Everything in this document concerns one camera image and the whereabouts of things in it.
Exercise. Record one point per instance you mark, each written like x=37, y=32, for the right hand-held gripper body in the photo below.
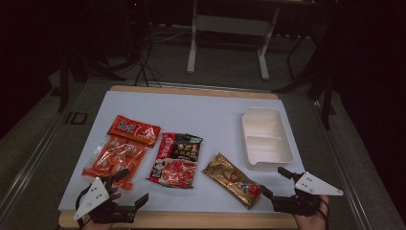
x=314, y=185

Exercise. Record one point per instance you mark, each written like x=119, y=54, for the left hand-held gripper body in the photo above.
x=95, y=195

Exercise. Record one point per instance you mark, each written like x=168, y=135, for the orange snack packet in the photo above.
x=123, y=150

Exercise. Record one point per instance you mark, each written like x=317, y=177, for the gold foil packet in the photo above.
x=231, y=179

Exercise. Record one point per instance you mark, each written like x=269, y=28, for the white food tray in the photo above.
x=266, y=137

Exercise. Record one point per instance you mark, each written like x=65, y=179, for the red and black food packet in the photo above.
x=177, y=159

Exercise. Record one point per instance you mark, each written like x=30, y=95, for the person's left hand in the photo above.
x=115, y=195

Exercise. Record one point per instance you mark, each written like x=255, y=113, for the person's right hand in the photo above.
x=311, y=222

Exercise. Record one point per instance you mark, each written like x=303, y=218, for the wooden table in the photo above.
x=191, y=220

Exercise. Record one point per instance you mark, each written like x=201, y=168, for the black floor plate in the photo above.
x=76, y=118

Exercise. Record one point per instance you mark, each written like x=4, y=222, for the black metal stand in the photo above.
x=327, y=96
x=63, y=83

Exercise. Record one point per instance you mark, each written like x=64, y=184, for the white table mat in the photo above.
x=191, y=111

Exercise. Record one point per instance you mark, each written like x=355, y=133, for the metal floor rail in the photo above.
x=28, y=166
x=346, y=172

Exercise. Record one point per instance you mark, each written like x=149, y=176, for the white metal desk frame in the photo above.
x=231, y=25

